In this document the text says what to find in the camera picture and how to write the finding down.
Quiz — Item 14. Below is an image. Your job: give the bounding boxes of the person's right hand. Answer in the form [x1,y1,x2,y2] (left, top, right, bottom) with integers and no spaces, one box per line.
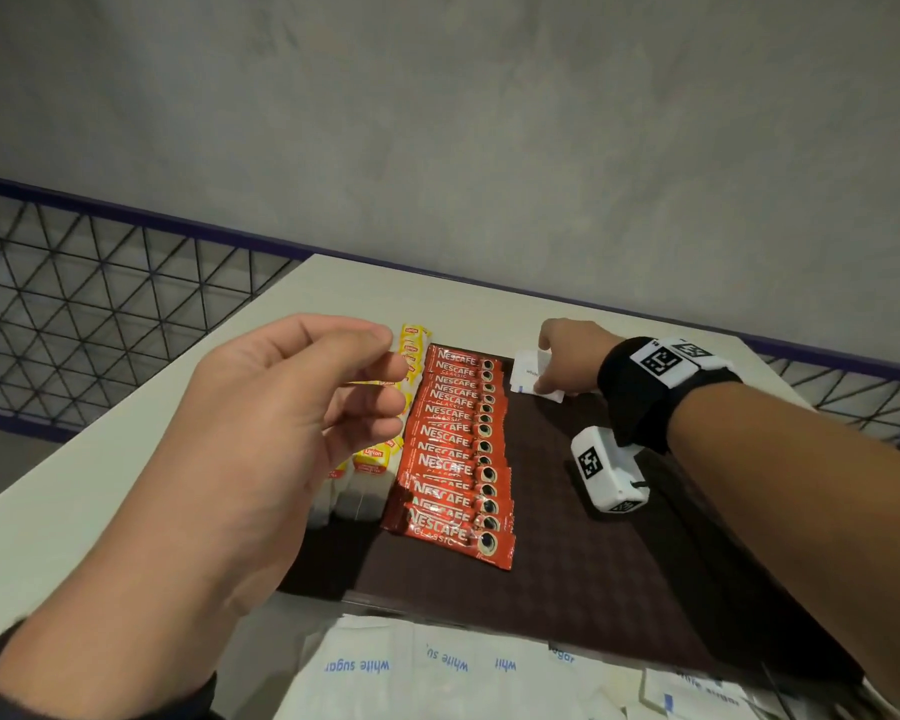
[532,318,626,398]

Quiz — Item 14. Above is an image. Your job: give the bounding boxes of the person's left hand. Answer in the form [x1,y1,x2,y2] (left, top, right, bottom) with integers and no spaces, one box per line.
[0,314,410,720]

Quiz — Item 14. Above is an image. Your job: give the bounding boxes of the row of red Nescafe sachets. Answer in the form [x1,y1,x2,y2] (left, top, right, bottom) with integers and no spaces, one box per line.
[380,342,517,572]

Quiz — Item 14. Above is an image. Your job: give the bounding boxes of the brown plastic tray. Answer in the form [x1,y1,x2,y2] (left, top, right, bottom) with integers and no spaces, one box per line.
[277,344,864,683]

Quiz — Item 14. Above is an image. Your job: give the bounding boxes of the white sugar sachets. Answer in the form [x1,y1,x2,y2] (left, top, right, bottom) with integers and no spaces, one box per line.
[273,614,871,720]

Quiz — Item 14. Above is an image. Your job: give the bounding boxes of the person's right forearm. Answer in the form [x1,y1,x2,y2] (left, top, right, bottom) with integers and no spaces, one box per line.
[667,381,900,717]

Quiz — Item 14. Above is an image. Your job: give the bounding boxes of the black right wrist band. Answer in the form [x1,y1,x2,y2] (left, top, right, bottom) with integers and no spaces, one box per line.
[596,335,744,455]

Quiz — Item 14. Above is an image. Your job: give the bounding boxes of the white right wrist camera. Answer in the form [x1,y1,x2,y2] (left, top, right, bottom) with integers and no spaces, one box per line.
[569,425,652,515]

